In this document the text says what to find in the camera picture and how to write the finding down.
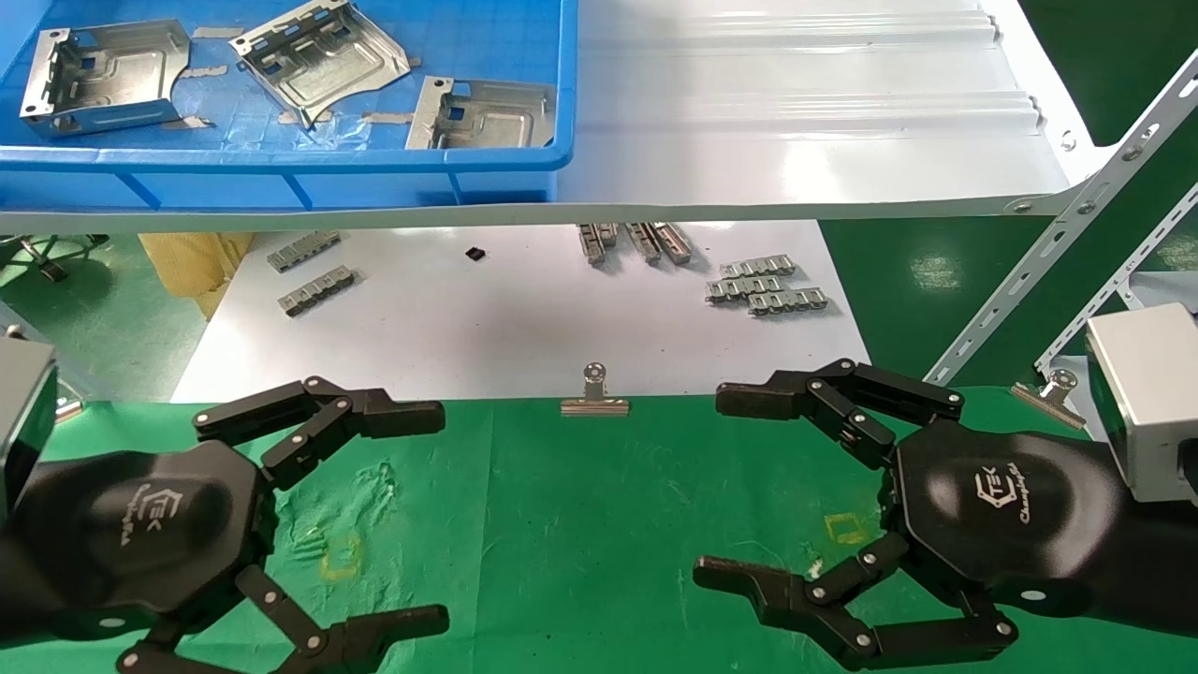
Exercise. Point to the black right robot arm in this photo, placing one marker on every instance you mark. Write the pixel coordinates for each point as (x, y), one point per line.
(1161, 571)

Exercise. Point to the stamped metal bracket with tab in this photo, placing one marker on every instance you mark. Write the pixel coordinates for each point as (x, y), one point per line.
(496, 117)

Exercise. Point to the black chair base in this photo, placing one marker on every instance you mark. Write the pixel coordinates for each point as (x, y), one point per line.
(47, 251)

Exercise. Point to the small notched metal strip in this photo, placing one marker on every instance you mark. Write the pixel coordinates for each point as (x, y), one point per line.
(744, 288)
(788, 301)
(758, 267)
(318, 291)
(303, 251)

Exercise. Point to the boxy folded metal bracket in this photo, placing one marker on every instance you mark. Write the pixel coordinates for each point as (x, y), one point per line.
(131, 65)

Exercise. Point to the blue plastic bin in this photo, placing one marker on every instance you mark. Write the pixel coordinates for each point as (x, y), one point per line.
(374, 185)

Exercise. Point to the green table cloth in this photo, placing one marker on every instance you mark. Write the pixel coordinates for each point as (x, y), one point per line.
(562, 543)

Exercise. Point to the white shelf board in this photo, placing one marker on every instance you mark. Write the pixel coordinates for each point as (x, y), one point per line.
(796, 140)

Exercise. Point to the yellow bag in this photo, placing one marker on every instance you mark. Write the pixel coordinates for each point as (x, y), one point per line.
(192, 267)

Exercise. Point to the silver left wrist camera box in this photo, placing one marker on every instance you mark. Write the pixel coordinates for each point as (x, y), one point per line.
(23, 421)

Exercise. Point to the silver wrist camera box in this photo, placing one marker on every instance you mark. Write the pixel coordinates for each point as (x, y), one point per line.
(1156, 402)
(23, 421)

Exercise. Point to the short perforated steel angle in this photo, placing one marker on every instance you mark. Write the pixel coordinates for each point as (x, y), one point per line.
(1104, 300)

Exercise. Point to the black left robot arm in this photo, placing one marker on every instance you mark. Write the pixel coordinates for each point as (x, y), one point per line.
(13, 590)

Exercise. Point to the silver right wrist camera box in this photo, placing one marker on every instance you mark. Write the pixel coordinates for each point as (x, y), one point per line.
(1156, 402)

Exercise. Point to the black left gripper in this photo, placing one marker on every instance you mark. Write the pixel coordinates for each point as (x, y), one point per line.
(159, 524)

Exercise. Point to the long perforated steel angle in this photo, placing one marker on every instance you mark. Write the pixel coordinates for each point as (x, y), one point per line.
(1058, 234)

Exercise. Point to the small metal rail piece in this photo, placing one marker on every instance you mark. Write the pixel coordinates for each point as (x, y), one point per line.
(609, 234)
(674, 243)
(591, 245)
(644, 243)

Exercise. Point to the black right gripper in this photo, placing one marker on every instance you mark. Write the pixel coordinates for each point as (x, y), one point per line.
(1001, 515)

